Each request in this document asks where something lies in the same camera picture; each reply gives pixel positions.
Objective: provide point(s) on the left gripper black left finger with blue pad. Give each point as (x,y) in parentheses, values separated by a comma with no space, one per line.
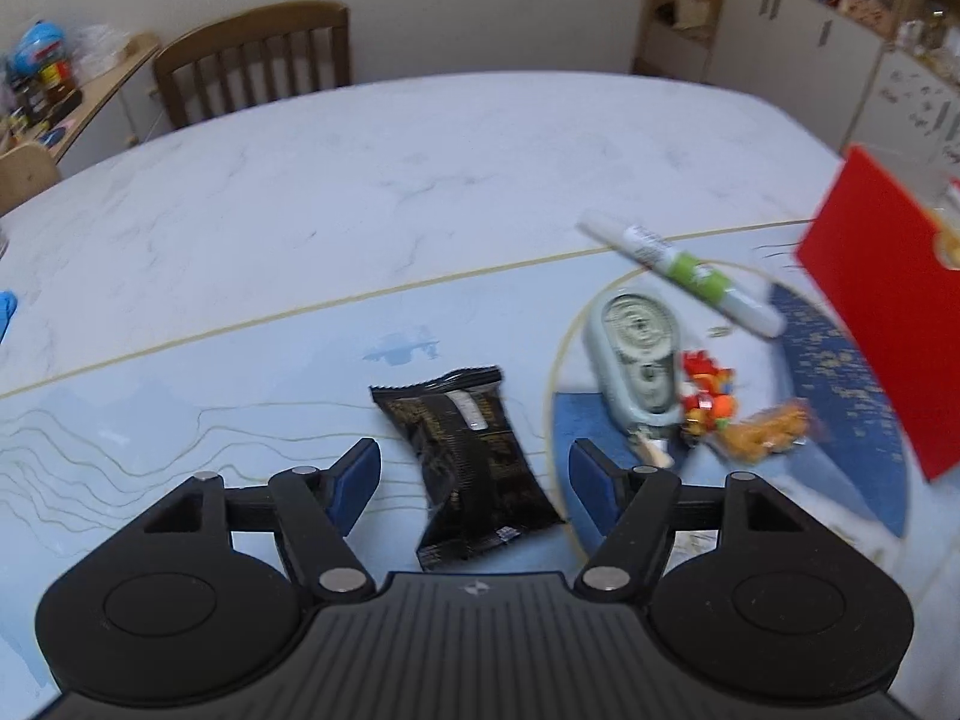
(282,541)

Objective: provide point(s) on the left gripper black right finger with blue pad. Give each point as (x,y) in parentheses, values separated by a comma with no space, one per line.
(639,511)

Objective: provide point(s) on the black snack packet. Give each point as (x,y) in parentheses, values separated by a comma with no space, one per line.
(482,492)

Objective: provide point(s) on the red and white cardboard box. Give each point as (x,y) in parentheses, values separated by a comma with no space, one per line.
(883,250)

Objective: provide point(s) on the blue gold-speckled placemat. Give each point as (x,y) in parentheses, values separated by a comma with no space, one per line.
(849,469)

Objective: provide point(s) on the orange snack in wrapper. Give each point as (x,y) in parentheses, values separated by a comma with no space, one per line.
(775,431)

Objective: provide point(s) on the red orange small toy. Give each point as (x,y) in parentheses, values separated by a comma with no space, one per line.
(706,395)

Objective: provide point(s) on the grey correction tape dispenser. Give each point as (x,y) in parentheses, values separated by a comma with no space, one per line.
(633,343)

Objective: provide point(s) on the blue cloth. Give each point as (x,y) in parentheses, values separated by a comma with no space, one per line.
(8,306)

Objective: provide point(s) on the white green marker pen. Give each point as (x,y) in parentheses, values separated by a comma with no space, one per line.
(705,282)

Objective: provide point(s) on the light wooden chair back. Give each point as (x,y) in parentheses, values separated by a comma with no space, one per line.
(25,171)

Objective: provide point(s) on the white storage cabinet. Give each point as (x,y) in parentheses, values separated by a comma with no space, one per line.
(837,78)

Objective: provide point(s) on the brown wooden chair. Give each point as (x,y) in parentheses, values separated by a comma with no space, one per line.
(256,57)

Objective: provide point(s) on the wooden shelf unit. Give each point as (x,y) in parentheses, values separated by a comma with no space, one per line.
(774,45)

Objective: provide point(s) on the blue bag on side table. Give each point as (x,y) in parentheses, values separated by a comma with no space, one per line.
(42,53)

